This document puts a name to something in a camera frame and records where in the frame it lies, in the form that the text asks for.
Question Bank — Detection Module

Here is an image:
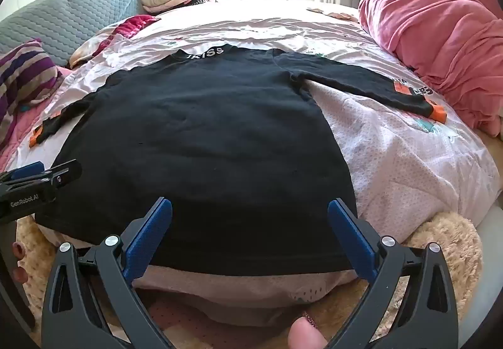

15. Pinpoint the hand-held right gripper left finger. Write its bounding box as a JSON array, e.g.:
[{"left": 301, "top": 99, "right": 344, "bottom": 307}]
[{"left": 41, "top": 197, "right": 174, "bottom": 349}]

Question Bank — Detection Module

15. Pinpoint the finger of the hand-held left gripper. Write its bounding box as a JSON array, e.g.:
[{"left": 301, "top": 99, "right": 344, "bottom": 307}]
[
  {"left": 0, "top": 161, "right": 45, "bottom": 181},
  {"left": 39, "top": 159, "right": 82, "bottom": 189}
]

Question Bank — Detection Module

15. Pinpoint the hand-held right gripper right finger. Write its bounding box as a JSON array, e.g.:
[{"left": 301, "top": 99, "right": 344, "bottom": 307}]
[{"left": 327, "top": 197, "right": 459, "bottom": 349}]

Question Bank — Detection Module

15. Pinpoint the black long-sleeved shirt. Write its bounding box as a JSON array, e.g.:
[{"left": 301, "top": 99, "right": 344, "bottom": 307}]
[{"left": 29, "top": 43, "right": 447, "bottom": 277}]

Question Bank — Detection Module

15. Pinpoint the person's left hand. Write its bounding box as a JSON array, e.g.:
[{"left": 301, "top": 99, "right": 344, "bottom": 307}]
[{"left": 11, "top": 241, "right": 28, "bottom": 286}]

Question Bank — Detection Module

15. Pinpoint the person's right hand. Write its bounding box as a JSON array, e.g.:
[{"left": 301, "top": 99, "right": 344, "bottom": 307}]
[{"left": 288, "top": 316, "right": 329, "bottom": 349}]

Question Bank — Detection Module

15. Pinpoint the pink quilted mat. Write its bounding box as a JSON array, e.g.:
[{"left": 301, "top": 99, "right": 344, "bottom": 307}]
[{"left": 0, "top": 107, "right": 42, "bottom": 173}]

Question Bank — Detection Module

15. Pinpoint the pink printed bedsheet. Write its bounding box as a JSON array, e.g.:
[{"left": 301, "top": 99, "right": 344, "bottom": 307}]
[{"left": 0, "top": 0, "right": 496, "bottom": 314}]

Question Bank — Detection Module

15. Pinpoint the striped pillow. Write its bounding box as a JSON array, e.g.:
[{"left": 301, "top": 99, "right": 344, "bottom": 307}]
[{"left": 0, "top": 38, "right": 60, "bottom": 150}]

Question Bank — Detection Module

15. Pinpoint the beige fluffy blanket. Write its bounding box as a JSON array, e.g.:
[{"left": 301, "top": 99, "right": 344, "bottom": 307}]
[{"left": 16, "top": 211, "right": 485, "bottom": 349}]

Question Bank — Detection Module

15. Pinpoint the grey quilted headboard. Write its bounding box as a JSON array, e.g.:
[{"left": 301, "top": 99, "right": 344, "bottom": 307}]
[{"left": 0, "top": 0, "right": 143, "bottom": 69}]

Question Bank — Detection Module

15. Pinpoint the red floral cloth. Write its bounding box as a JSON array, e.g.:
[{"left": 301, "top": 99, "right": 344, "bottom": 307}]
[{"left": 69, "top": 14, "right": 162, "bottom": 67}]

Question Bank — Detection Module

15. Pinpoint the pink duvet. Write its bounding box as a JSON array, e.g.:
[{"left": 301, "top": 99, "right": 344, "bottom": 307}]
[{"left": 357, "top": 0, "right": 503, "bottom": 137}]

